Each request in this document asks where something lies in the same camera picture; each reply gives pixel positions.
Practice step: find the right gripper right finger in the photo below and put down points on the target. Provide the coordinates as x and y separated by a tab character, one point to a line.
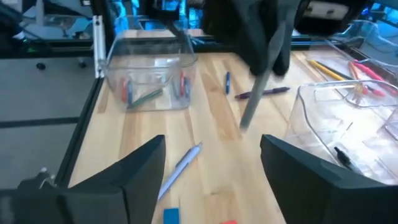
301	193

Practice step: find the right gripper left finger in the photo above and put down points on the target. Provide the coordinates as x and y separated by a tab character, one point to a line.
140	174

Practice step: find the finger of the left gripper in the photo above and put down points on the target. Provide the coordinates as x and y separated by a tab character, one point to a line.
285	56
256	53

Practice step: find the purple pen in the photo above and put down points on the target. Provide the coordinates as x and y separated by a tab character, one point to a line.
264	92

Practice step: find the thick grey pen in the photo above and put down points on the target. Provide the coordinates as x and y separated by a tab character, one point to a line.
180	169

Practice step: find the dark blue marker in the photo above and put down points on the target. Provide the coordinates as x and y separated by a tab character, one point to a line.
228	82

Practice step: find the yellow pencil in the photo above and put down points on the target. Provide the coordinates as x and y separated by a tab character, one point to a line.
326	70

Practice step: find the slim grey pen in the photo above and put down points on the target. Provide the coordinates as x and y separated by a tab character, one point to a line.
255	102

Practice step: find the black pen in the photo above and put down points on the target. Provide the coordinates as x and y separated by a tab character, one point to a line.
346	158

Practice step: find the orange pencil with pink eraser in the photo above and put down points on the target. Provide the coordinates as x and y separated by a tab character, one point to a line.
357	77

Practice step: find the green crayon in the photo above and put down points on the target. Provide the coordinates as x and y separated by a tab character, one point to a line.
146	98

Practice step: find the blue crayon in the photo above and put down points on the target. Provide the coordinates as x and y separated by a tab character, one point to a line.
130	92

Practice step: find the red crayon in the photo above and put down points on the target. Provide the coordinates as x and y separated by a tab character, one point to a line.
123	90

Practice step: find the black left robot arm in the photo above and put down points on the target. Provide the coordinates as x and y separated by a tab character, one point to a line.
357	15

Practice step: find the blue eraser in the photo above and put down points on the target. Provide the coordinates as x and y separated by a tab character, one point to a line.
171	216

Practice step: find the tall clear plastic bin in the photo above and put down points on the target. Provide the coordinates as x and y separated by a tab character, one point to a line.
149	62

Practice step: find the dark side table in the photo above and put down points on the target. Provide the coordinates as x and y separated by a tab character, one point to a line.
18	46

